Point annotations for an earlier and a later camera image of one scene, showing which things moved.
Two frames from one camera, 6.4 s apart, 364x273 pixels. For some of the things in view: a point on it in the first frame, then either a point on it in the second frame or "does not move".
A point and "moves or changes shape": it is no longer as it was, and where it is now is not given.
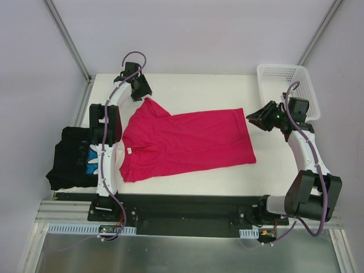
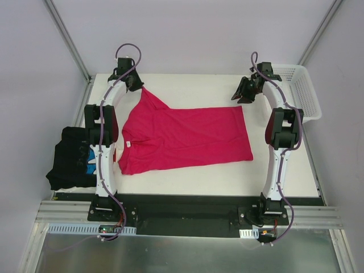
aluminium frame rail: (51, 211) does not move
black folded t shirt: (69, 169) does not move
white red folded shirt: (78, 190) does not move
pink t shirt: (154, 144) moves or changes shape
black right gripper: (267, 115) to (249, 87)
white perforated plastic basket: (274, 79) does not move
